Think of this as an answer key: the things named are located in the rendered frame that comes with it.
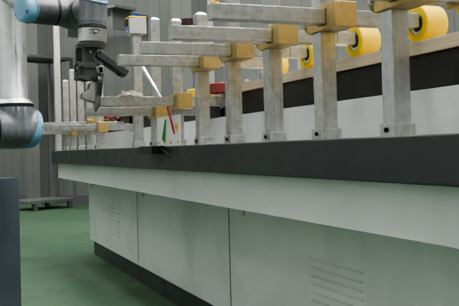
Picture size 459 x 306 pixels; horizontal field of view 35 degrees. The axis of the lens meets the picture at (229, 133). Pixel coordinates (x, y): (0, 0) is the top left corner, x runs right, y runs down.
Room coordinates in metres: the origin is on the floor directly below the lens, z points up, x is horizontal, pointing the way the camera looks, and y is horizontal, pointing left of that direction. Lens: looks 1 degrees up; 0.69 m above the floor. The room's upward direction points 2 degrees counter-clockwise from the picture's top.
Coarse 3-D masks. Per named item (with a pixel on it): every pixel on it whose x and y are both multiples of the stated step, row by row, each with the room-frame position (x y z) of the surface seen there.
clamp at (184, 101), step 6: (168, 96) 2.44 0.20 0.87; (174, 96) 2.37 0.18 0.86; (180, 96) 2.34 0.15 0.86; (186, 96) 2.35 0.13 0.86; (192, 96) 2.36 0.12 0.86; (180, 102) 2.34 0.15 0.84; (186, 102) 2.35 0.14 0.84; (192, 102) 2.36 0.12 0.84; (174, 108) 2.38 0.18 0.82; (180, 108) 2.35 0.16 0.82; (186, 108) 2.36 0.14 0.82
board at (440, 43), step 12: (444, 36) 1.44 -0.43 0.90; (456, 36) 1.41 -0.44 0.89; (420, 48) 1.51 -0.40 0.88; (432, 48) 1.47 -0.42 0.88; (444, 48) 1.44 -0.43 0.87; (348, 60) 1.77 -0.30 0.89; (360, 60) 1.73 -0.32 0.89; (372, 60) 1.68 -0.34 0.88; (288, 72) 2.08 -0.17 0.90; (300, 72) 2.01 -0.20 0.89; (312, 72) 1.95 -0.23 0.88; (336, 72) 1.85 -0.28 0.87; (252, 84) 2.32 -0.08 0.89
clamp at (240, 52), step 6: (228, 42) 1.93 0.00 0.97; (234, 42) 1.89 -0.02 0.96; (234, 48) 1.89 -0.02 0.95; (240, 48) 1.88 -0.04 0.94; (246, 48) 1.89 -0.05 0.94; (252, 48) 1.89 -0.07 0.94; (234, 54) 1.89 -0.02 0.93; (240, 54) 1.88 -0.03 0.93; (246, 54) 1.89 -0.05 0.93; (252, 54) 1.89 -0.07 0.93; (222, 60) 1.97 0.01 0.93; (228, 60) 1.93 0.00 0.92; (234, 60) 1.93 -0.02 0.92; (240, 60) 1.94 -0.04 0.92; (246, 60) 1.94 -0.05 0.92
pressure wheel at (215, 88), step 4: (212, 84) 2.42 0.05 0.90; (216, 84) 2.41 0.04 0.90; (220, 84) 2.41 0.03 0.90; (224, 84) 2.41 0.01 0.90; (212, 88) 2.42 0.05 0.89; (216, 88) 2.41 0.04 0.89; (220, 88) 2.41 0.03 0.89; (224, 88) 2.41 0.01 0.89; (212, 92) 2.42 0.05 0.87; (216, 92) 2.42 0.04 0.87; (220, 92) 2.41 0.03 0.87; (224, 92) 2.41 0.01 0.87; (220, 96) 2.44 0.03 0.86; (224, 96) 2.44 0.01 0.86
